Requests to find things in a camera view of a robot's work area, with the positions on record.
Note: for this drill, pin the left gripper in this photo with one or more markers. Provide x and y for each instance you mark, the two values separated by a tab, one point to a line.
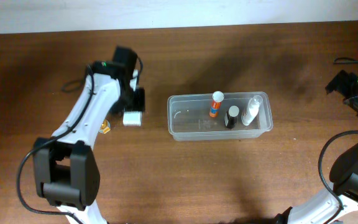
138	105

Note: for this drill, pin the white green medicine box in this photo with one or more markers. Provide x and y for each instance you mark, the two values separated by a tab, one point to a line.
132	118

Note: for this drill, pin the small gold lid jar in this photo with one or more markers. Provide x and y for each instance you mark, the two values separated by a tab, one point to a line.
105	127

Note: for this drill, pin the orange tube white cap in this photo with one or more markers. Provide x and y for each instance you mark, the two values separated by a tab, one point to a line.
217	98

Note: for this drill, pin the dark bottle white cap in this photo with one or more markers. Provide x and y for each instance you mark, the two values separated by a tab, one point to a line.
230	118

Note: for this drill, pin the white lotion bottle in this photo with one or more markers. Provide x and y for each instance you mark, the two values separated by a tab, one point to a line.
251	110

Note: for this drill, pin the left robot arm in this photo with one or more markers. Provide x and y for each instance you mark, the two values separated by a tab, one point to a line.
65	170

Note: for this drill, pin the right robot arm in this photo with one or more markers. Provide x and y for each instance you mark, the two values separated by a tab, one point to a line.
340	193

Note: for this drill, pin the clear plastic container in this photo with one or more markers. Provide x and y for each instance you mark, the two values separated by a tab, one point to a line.
189	120

